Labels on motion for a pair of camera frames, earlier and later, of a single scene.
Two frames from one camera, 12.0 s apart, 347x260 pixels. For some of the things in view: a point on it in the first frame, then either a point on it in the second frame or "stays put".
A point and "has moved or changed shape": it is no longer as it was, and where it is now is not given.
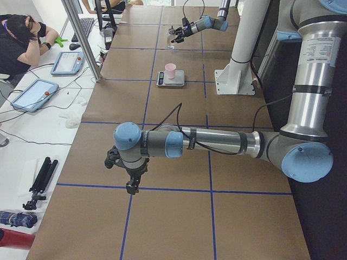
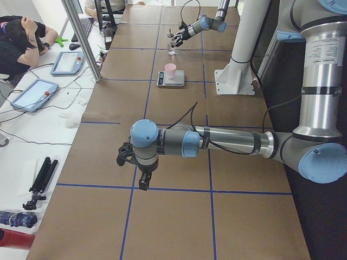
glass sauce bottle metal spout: x=171 y=37 has moved or changed shape
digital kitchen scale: x=162 y=79 stays put
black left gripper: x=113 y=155 → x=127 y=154
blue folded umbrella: x=19 y=219 stays put
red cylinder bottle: x=14 y=239 stays put
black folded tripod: x=42 y=181 stays put
